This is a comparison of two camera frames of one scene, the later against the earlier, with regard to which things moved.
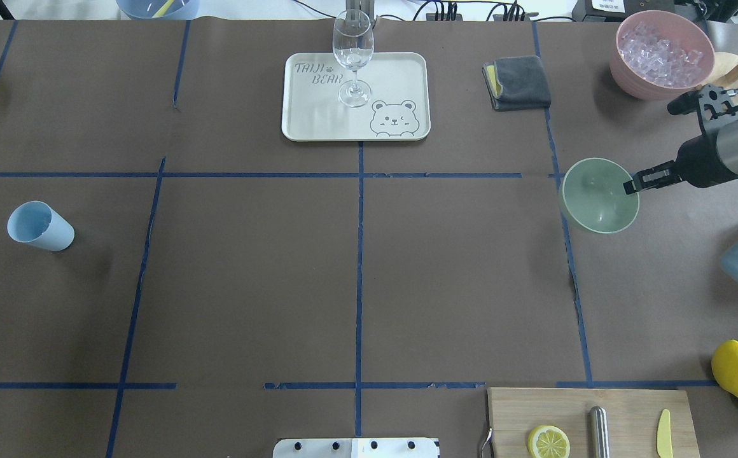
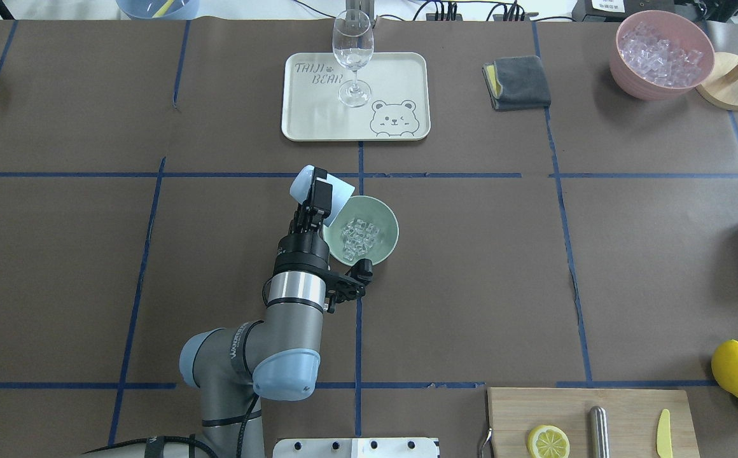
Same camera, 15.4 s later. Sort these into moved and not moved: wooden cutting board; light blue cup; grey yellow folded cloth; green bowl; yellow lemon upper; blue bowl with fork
Moved: green bowl; light blue cup
Not moved: grey yellow folded cloth; blue bowl with fork; yellow lemon upper; wooden cutting board
